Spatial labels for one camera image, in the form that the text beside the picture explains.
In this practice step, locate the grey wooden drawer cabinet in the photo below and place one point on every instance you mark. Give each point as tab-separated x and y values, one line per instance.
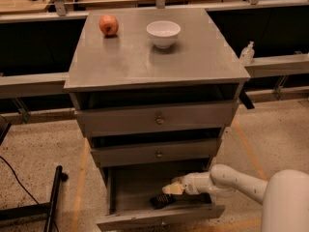
128	70

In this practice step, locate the red apple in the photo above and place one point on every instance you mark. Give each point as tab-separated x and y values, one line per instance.
108	25

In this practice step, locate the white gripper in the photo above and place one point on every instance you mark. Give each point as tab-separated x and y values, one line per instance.
190	185

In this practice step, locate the grey open bottom drawer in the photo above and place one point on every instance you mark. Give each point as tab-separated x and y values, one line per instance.
132	190

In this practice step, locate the grey metal rail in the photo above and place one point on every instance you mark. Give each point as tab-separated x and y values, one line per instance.
53	83

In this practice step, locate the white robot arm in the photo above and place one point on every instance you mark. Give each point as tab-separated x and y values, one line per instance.
284	197

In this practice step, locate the white ceramic bowl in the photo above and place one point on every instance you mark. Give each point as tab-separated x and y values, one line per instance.
163	33

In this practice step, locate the clear sanitizer pump bottle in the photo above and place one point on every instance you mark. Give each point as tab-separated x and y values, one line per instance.
247	54

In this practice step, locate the grey top drawer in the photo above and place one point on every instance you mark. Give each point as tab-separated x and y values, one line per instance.
156	118

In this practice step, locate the black metal stand base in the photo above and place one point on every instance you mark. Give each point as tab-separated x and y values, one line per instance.
47	209

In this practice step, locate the grey middle drawer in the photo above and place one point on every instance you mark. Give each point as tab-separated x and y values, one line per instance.
156	152

